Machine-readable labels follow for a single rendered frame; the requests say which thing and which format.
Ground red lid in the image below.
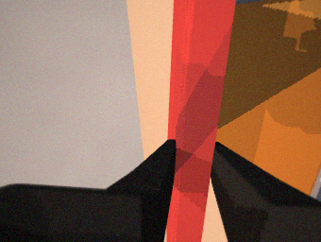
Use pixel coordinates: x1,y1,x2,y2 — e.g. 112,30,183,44
167,0,236,242

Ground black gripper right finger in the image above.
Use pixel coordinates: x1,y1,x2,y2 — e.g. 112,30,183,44
211,142,321,242

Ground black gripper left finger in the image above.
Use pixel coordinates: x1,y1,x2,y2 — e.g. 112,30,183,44
0,139,177,242

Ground dark grey box with orange top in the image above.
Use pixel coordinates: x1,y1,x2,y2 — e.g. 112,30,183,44
215,0,321,201

